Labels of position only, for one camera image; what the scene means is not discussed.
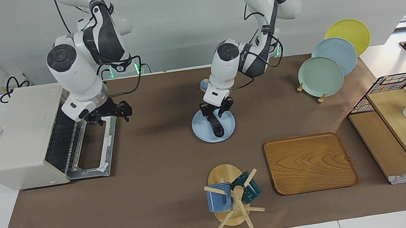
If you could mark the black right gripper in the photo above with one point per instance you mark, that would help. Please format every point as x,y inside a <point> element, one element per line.
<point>104,111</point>

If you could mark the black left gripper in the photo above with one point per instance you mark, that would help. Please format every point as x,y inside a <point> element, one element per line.
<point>215,109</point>

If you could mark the dark purple eggplant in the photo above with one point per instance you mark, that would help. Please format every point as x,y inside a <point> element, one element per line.
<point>218,129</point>

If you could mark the glass oven door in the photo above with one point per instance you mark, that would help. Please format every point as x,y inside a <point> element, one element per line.
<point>93,172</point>

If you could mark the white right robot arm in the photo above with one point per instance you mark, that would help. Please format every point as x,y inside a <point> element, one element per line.
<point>72,76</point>

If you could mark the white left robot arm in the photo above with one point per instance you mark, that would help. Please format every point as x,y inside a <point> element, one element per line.
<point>224,68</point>

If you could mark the cream toaster oven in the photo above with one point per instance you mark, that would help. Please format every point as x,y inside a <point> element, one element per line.
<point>16,154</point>

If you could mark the wooden mug tree stand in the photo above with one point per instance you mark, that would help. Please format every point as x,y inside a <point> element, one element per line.
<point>222,174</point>

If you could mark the wooden plate rack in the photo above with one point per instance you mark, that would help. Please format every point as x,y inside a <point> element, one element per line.
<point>299,88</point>

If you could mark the brown table mat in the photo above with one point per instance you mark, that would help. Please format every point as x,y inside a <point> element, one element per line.
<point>151,195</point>

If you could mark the dark green mug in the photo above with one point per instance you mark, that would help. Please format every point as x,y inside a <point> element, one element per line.
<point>254,191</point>

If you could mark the blue mug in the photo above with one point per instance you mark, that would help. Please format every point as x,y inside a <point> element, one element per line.
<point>218,202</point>

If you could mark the wooden serving tray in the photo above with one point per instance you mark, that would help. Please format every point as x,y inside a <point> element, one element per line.
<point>307,163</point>

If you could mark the pale green plate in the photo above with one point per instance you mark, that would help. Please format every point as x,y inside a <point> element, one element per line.
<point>320,81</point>

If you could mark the light blue racked plate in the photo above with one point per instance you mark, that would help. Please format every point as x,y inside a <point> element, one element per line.
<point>340,52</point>

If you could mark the yellow plate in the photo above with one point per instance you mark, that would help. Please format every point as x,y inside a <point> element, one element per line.
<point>349,30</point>

